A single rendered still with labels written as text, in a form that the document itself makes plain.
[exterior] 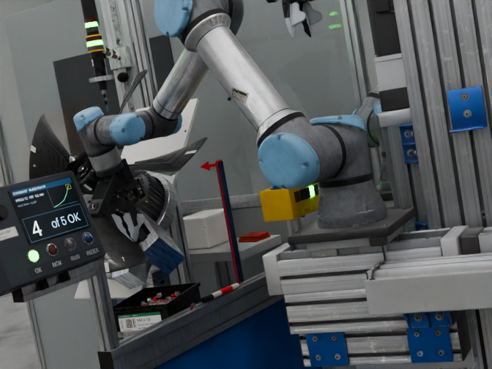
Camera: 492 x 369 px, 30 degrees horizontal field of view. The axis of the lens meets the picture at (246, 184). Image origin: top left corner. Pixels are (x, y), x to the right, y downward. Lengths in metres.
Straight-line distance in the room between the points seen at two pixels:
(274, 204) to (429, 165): 0.65
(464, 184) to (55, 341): 2.38
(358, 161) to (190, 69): 0.50
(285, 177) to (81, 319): 2.17
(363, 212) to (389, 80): 0.37
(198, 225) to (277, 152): 1.31
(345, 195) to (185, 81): 0.52
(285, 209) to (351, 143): 0.68
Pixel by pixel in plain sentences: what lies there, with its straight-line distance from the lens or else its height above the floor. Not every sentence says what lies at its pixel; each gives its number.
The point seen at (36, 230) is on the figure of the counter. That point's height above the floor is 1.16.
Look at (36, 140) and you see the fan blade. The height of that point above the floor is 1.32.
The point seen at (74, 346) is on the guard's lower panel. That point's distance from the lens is 3.96.
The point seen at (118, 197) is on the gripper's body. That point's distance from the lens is 2.35.
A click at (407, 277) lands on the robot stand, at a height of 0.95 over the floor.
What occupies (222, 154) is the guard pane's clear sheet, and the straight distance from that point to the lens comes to 3.26.
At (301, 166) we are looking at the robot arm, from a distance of 1.80.
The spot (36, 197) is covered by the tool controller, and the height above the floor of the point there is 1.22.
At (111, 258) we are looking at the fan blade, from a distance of 2.45.
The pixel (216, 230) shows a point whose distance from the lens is 3.13.
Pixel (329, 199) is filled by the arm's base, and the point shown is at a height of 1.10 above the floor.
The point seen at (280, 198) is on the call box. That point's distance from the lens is 2.56.
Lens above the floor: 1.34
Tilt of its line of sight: 5 degrees down
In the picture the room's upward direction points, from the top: 10 degrees counter-clockwise
